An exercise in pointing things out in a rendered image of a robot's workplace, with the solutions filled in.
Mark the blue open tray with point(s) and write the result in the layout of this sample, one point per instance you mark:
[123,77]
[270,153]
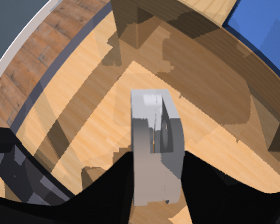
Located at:
[256,23]

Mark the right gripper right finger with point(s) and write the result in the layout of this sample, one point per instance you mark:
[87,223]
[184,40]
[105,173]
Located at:
[214,197]

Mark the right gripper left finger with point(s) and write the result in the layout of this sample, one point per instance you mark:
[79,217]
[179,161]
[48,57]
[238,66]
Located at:
[107,200]

